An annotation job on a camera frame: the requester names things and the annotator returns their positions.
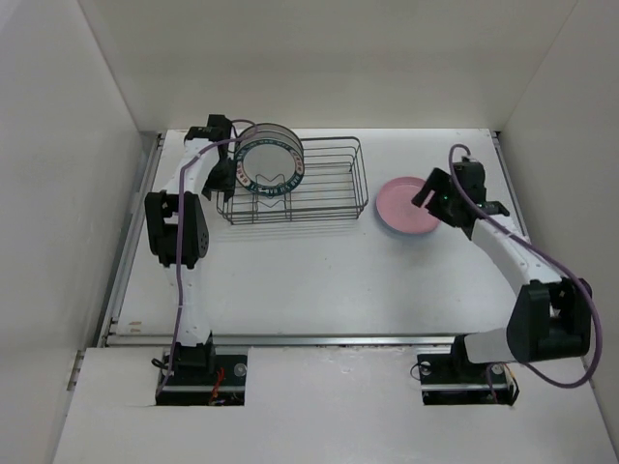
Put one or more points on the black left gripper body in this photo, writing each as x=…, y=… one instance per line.
x=221, y=178

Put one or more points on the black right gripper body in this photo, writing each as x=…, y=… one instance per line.
x=441, y=204

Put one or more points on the blue plastic plate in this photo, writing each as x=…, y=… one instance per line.
x=393, y=232

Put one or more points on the pink plastic plate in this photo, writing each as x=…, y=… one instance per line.
x=393, y=205

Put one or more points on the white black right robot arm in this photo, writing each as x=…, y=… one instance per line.
x=550, y=319

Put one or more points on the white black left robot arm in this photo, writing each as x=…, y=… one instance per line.
x=178, y=234

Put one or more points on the white plate green patterned rim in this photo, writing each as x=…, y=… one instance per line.
x=269, y=167

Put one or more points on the grey rimmed plate at back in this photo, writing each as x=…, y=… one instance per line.
x=271, y=131

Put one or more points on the dark wire dish rack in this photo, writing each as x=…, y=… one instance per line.
x=334, y=187

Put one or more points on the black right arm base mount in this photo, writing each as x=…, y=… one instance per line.
x=443, y=384

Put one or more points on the aluminium front rail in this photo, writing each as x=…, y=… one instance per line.
x=285, y=340

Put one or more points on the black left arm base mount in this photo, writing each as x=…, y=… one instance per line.
x=218, y=380

